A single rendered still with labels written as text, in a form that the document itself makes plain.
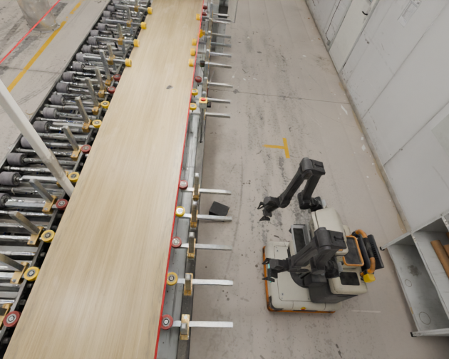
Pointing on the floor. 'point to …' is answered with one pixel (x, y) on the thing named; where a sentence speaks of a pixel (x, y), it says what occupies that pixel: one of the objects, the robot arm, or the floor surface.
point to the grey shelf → (430, 274)
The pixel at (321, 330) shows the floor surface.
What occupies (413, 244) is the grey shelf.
